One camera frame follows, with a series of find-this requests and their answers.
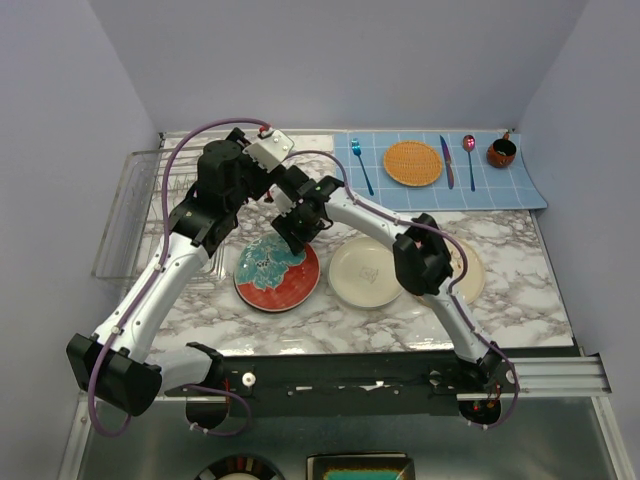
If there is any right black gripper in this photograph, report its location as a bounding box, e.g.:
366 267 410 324
269 203 324 257

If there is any cream white plate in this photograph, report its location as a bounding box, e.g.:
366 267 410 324
328 237 403 309

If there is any wire dish rack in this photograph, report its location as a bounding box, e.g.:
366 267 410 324
92 131 225 287

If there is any pink and cream plate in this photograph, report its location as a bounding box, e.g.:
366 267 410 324
445 238 485 304

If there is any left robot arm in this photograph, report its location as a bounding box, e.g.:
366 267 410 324
66 127 294 416

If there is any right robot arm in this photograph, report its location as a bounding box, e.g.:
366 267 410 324
272 166 508 392

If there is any blue metal fork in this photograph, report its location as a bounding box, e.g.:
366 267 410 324
351 138 375 196

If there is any blue tiled placemat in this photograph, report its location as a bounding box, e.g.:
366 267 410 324
334 130 547 212

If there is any woven wicker trivet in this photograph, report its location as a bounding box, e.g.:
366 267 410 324
383 140 443 187

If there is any iridescent table knife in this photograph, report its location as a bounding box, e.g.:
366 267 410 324
439 135 455 190

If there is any black mounting base bar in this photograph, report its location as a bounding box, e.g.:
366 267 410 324
163 345 521 418

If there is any iridescent spoon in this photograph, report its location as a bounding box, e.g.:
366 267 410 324
462 134 476 192

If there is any brown ceramic cup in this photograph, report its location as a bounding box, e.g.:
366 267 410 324
486 132 517 169

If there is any round striped object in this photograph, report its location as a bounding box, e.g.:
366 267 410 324
194 455 285 480

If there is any dark rectangular tray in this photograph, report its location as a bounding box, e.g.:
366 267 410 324
306 452 416 480

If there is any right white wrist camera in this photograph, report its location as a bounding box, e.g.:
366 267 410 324
269 185 297 217

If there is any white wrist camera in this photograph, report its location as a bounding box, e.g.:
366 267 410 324
243 127 295 173
269 185 297 217

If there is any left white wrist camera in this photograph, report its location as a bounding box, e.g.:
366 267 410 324
243 127 295 173

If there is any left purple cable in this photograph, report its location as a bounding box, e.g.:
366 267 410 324
88 117 274 438

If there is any aluminium extrusion rail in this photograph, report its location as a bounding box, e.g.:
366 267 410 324
79 355 613 402

